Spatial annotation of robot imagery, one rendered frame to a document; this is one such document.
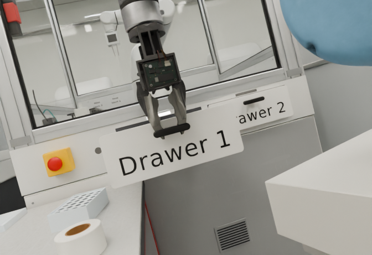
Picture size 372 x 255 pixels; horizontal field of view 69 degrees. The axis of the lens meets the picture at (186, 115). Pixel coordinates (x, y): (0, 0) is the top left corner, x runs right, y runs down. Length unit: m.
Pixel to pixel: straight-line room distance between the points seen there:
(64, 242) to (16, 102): 0.61
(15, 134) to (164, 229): 0.56
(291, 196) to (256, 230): 0.73
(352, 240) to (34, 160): 0.86
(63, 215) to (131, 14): 0.42
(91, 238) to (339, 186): 0.34
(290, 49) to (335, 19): 0.84
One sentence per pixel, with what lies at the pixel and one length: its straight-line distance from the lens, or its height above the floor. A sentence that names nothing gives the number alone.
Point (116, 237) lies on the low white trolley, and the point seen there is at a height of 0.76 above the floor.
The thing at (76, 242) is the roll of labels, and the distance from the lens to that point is 0.46.
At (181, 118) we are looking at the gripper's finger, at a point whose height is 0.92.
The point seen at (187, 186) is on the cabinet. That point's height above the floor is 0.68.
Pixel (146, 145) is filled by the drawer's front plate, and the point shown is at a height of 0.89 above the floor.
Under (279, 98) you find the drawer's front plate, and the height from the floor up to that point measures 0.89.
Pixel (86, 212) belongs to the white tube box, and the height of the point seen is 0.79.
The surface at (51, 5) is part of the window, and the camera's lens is 1.02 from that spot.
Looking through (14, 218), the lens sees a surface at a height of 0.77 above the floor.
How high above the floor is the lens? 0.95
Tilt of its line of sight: 2 degrees down
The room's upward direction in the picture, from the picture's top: 14 degrees counter-clockwise
